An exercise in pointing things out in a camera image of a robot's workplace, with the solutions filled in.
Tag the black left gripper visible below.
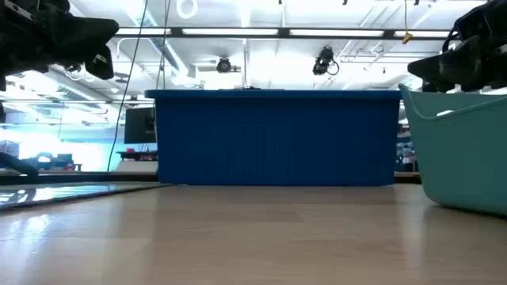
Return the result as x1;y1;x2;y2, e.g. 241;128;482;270
0;0;120;92

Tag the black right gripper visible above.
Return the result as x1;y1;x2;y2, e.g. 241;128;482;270
407;0;507;94

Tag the teal plastic basket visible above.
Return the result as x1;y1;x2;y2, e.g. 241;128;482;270
398;82;507;218

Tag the long grey slotted divider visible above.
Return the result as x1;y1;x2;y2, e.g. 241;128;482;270
0;180;172;211

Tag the large blue plastic bin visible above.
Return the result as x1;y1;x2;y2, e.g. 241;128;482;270
144;89;403;187

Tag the yellow hanging plug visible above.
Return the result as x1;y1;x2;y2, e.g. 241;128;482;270
402;0;414;44

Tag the background storage shelf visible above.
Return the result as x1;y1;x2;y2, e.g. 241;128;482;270
395;124;417;173

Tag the black computer monitor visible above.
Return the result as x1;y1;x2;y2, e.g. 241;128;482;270
124;106;158;145

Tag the dark background table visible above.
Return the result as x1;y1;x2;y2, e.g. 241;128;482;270
116;150;159;162

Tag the black right camera cable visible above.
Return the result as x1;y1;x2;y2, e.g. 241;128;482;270
442;26;463;55

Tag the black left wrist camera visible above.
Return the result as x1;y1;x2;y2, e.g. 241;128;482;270
84;45;116;82

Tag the black hanging cable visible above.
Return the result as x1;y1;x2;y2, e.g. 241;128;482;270
154;0;171;90
106;0;150;172

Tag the white hanging ring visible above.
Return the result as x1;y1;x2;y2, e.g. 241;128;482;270
176;0;198;20

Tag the black ceiling camera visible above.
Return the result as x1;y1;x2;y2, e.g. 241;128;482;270
215;56;233;74
311;46;341;77

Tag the black ceiling light rail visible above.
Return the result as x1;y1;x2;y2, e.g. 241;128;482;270
114;26;452;40

